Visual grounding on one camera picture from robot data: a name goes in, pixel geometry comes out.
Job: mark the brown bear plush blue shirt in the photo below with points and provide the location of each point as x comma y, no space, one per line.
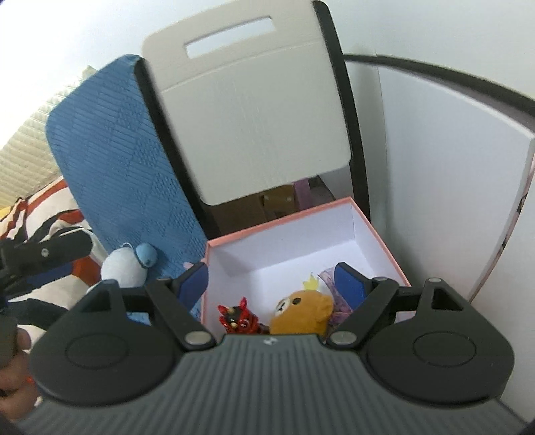
307,311

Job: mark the red black striped blanket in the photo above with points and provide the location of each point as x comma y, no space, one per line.
51,212

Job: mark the white blue snowman plush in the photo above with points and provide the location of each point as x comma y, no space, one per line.
128,265

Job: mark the purple frilly fabric toy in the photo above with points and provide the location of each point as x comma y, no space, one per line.
341,310

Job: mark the blue textured cushion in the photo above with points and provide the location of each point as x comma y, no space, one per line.
108,137

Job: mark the beige folding chair back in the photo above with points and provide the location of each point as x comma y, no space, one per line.
250,104

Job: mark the red shiny figurine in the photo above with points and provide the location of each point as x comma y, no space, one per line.
240,320

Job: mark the white round table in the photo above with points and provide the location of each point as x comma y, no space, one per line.
450,169

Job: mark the pink cardboard storage box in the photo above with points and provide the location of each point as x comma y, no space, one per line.
270,261

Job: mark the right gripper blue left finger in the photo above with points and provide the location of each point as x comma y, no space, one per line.
189,287

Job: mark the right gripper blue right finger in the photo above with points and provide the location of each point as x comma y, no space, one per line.
353,287

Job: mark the person's left hand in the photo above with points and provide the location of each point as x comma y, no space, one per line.
20,390

